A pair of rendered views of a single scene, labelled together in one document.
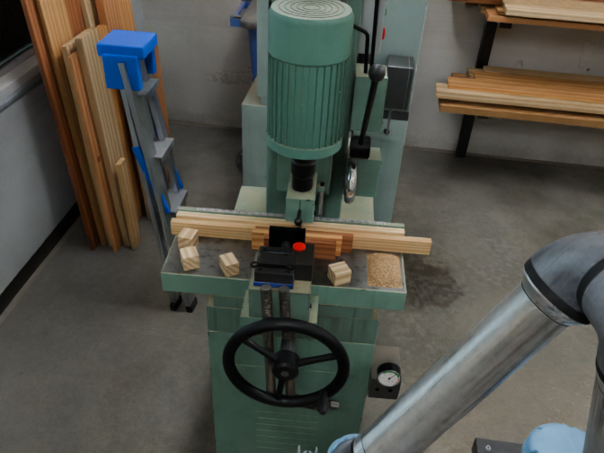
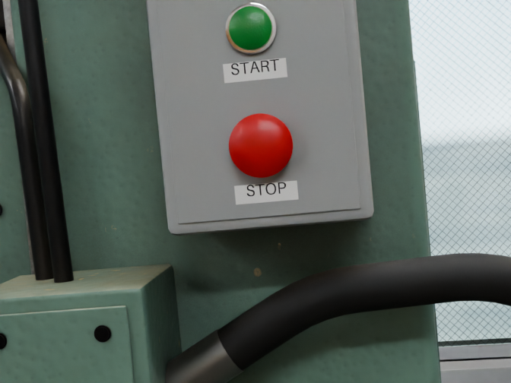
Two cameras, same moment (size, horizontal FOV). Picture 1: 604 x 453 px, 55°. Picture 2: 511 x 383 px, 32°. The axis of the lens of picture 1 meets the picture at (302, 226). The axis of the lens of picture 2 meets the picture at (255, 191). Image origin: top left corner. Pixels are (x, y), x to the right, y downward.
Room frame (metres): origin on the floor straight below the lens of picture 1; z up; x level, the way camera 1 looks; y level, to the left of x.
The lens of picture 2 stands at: (1.55, -0.60, 1.36)
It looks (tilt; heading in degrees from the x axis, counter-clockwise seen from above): 3 degrees down; 94
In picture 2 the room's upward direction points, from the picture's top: 5 degrees counter-clockwise
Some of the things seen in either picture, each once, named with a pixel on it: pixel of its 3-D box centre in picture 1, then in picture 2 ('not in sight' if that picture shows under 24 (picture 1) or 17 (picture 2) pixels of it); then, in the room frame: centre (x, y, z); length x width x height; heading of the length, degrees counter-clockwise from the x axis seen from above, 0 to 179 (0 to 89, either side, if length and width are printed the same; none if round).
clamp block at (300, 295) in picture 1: (281, 286); not in sight; (1.02, 0.04, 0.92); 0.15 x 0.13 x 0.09; 88
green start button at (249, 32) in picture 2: not in sight; (250, 28); (1.53, -0.18, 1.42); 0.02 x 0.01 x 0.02; 178
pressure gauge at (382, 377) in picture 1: (388, 375); not in sight; (0.99, -0.25, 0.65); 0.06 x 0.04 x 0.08; 88
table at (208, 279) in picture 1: (284, 276); not in sight; (1.11, 0.04, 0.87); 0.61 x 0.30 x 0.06; 88
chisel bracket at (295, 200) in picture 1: (302, 198); not in sight; (1.23, 0.00, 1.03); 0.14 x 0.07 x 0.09; 178
